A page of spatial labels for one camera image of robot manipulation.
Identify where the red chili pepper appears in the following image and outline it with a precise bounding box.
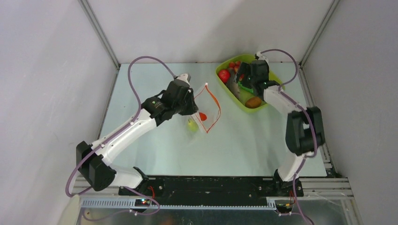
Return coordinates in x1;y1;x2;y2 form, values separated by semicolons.
199;112;207;121

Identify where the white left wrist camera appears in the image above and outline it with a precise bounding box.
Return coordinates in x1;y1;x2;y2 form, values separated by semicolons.
176;73;191;85

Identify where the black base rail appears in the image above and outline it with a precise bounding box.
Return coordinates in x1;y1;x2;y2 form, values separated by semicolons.
135;176;304;206

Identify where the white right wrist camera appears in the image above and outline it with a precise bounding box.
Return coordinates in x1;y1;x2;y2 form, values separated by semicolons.
254;51;269;63

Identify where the red cherry bunch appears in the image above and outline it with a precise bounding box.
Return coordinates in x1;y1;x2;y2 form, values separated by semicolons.
227;61;241;73

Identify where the clear zip bag orange zipper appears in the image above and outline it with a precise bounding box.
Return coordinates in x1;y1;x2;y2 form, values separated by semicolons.
187;83;221;135

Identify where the grey cable duct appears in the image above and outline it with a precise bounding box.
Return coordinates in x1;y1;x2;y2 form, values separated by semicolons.
81;197;276;210

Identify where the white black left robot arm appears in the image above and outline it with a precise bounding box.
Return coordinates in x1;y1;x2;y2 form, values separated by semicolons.
76;74;198;195

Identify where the green cucumber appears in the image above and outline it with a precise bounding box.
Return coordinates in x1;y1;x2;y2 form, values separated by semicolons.
237;82;253;94

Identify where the green pear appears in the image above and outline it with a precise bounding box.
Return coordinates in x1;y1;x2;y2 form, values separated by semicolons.
187;119;199;133

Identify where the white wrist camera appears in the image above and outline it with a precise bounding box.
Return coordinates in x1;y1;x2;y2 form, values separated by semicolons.
176;73;191;85
254;51;269;63

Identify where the red apple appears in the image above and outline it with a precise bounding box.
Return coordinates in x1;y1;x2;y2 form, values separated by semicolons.
218;69;231;84

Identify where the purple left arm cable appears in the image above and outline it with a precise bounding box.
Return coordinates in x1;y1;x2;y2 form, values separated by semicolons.
65;56;178;223

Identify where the green plastic bin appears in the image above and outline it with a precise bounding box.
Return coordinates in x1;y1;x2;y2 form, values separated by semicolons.
215;54;269;113

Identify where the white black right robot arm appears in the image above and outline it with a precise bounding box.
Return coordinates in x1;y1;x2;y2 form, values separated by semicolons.
235;60;325;196

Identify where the dark grey fish toy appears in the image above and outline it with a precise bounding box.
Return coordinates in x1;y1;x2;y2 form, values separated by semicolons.
226;77;240;100

